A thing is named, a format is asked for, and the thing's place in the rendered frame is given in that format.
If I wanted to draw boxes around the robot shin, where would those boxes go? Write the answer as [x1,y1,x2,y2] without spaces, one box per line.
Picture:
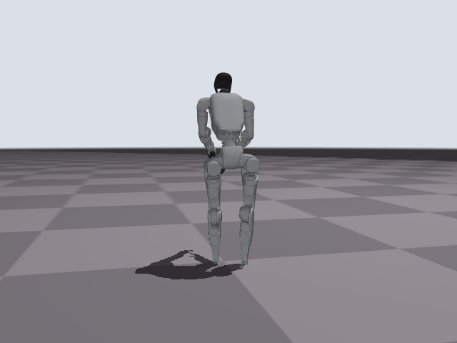
[240,208,254,265]
[208,210,221,263]

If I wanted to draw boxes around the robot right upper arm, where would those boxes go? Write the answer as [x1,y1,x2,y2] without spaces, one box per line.
[241,99,255,141]

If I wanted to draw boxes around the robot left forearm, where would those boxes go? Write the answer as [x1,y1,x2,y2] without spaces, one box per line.
[199,136,216,155]

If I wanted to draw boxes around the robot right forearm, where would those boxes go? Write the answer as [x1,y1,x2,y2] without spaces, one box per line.
[237,137,251,148]

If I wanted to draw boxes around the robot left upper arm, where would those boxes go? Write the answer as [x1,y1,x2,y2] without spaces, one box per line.
[197,97,211,138]

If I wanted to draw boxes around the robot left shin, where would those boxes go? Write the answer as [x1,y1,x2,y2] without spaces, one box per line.
[208,210,221,263]

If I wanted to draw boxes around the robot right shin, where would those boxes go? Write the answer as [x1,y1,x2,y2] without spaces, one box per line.
[240,208,254,265]

